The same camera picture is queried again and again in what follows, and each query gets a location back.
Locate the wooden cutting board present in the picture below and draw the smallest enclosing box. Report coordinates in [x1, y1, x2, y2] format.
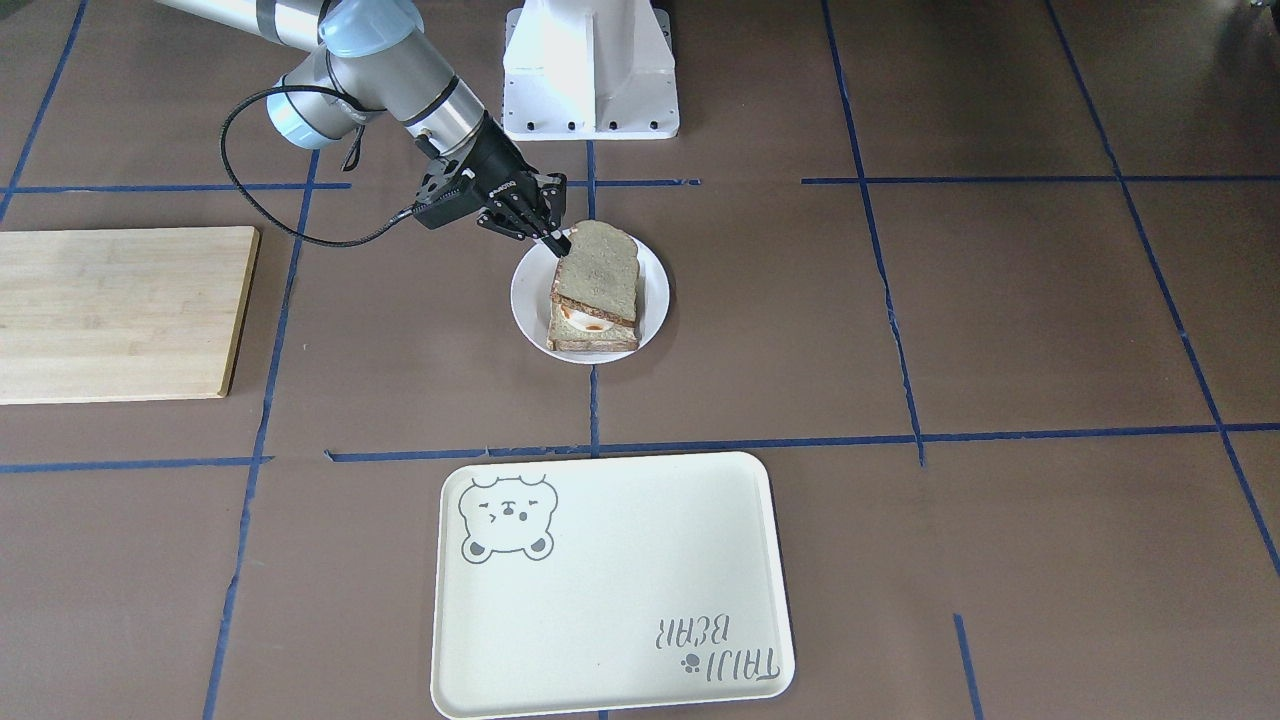
[1, 225, 260, 405]

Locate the fried egg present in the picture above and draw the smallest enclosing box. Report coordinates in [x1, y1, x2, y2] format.
[557, 304, 614, 333]

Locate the bread slice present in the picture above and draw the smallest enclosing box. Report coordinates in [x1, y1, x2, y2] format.
[550, 220, 640, 328]
[547, 304, 640, 354]

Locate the white round plate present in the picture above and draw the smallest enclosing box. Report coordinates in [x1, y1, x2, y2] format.
[509, 220, 671, 364]

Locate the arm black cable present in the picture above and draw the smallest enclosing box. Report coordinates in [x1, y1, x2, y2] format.
[220, 85, 433, 249]

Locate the gripper black camera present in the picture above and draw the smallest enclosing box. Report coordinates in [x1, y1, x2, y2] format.
[411, 168, 483, 231]

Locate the cream bear tray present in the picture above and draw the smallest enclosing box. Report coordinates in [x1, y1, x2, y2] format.
[430, 451, 796, 719]

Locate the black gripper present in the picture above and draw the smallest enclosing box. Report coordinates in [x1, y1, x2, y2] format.
[445, 113, 572, 258]

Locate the white camera mast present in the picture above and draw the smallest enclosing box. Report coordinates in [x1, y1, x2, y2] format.
[500, 1, 681, 142]

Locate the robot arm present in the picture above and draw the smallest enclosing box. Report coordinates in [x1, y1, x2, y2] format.
[174, 1, 571, 258]

